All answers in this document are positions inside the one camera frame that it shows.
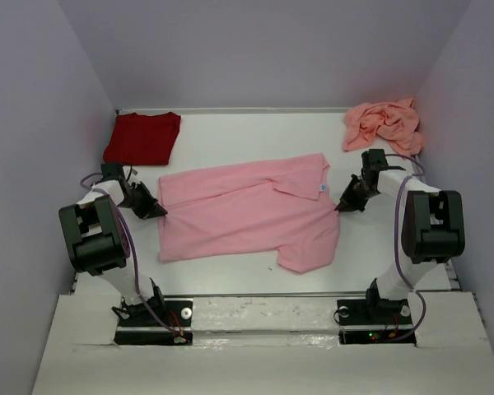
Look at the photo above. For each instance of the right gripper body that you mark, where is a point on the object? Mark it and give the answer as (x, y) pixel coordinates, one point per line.
(365, 194)

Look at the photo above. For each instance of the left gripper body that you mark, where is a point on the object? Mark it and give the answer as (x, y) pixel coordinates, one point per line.
(139, 198)

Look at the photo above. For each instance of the pink t-shirt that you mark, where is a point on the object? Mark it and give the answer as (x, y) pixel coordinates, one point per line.
(269, 205)

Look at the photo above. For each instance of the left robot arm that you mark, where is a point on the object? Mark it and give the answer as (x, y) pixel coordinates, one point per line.
(99, 242)

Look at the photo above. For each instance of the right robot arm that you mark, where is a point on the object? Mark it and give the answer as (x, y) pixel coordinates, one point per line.
(428, 230)

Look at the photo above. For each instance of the red folded t-shirt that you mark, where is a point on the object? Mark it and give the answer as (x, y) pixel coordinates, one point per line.
(139, 139)

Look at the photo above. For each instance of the salmon crumpled t-shirt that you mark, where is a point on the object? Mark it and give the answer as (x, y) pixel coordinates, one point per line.
(395, 122)

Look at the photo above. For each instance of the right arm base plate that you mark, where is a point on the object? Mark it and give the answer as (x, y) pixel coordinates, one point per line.
(374, 325)

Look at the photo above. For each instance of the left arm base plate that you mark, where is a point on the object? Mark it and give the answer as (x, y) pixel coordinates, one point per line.
(143, 330)

